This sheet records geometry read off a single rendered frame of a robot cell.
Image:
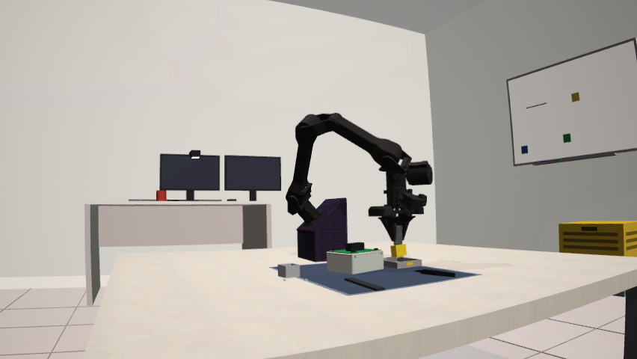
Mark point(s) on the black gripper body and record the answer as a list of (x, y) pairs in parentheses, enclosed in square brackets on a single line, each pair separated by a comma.
[(388, 209)]

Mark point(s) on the blue-grey flat mat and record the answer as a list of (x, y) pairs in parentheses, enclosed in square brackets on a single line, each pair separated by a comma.
[(388, 277)]

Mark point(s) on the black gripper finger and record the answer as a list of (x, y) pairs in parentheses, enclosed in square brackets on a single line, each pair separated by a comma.
[(390, 224), (404, 222)]

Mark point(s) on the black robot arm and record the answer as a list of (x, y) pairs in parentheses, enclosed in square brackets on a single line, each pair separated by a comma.
[(385, 152)]

